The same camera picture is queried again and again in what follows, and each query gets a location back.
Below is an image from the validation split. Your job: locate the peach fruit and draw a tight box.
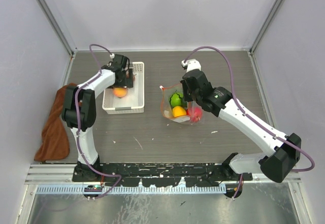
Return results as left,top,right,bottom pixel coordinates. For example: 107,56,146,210
113,88,128,98

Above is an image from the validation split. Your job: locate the green striped ball fruit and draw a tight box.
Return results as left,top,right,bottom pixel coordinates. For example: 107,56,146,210
169,92,183,108

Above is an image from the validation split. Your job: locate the red apple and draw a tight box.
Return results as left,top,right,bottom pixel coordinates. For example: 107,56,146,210
187,107,203,123

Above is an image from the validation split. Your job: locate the clear orange zip bag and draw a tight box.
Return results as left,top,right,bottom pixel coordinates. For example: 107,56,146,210
159,83,203,124

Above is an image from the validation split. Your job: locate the yellow lemon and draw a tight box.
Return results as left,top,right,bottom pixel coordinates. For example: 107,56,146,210
172,106,187,117

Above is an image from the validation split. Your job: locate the brown kiwi fruit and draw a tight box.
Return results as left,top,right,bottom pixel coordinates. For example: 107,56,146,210
126,72,135,81

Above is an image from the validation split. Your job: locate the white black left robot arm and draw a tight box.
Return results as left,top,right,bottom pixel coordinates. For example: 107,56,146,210
61,54,133,181

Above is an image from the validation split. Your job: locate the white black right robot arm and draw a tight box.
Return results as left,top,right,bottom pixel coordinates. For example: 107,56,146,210
181,69,302,183

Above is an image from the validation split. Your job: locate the white perforated plastic basket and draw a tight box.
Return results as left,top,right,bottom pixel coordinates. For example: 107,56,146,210
102,62,145,114

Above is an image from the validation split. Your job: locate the brown cloth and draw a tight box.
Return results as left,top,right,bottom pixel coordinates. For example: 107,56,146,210
34,83,75,162

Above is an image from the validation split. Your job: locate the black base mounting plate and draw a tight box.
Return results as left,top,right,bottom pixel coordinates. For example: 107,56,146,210
72,163,252,187

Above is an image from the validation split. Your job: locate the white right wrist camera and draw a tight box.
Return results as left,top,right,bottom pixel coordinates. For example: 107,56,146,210
181,59,201,72

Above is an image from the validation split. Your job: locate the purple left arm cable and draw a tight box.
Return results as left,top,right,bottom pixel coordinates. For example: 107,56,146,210
75,43,122,200

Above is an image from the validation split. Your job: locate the aluminium frame post left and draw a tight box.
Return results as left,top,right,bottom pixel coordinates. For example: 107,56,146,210
37,0,77,56

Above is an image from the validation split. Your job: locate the aluminium frame post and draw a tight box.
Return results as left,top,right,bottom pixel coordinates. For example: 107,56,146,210
37,0,77,56
249,0,285,55

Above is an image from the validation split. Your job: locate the slotted cable duct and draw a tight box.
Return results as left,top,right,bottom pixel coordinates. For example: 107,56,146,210
36,184,226,195

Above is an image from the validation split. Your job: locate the aluminium frame post right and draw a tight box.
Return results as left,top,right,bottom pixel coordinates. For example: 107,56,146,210
249,0,285,55

